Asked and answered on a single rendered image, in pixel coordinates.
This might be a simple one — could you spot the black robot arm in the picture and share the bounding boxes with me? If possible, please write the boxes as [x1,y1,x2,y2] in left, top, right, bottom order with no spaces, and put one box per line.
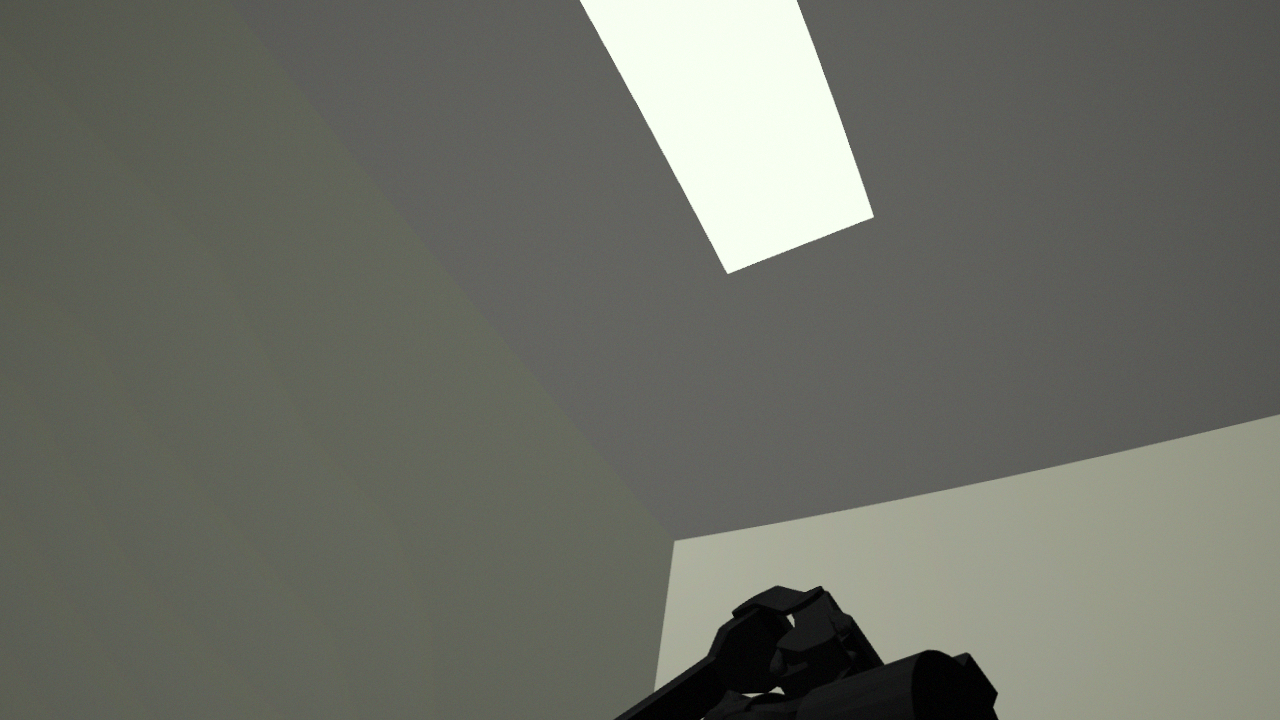
[613,585,998,720]

